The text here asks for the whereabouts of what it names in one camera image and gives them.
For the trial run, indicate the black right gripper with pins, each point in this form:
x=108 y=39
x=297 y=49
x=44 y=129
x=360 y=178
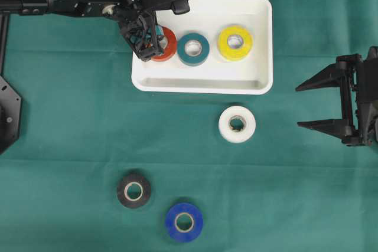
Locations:
x=361 y=78

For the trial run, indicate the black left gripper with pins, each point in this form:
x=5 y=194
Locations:
x=142 y=36

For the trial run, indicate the red tape roll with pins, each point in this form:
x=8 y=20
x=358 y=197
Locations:
x=168 y=43

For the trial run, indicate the green tape roll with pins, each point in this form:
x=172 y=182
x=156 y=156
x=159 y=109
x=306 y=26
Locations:
x=193 y=49

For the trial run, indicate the yellow tape roll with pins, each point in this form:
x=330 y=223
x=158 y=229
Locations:
x=235 y=42

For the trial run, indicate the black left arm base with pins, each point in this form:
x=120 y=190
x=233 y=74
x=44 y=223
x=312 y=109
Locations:
x=11 y=103

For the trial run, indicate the white plastic tray case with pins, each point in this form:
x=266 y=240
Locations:
x=252 y=75

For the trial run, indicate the white tape roll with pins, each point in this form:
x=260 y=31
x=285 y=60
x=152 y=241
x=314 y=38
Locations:
x=245 y=116

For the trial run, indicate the black tape roll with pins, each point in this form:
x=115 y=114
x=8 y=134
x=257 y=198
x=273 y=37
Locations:
x=125 y=183

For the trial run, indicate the blue tape roll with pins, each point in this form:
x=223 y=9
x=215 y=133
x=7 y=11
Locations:
x=197 y=222

